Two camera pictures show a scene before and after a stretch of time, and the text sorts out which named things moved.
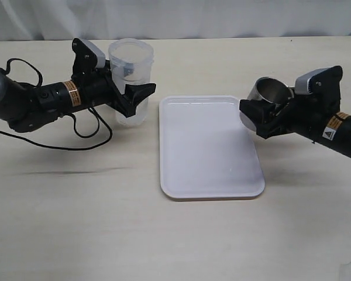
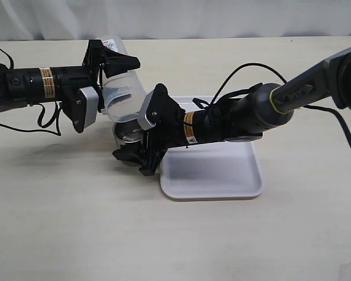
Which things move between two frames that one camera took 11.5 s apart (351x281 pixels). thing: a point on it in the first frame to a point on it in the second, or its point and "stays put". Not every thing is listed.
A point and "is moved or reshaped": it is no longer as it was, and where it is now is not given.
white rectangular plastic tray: (207, 149) stays put
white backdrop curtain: (27, 20) stays put
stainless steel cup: (272, 91) is moved or reshaped
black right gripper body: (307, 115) to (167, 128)
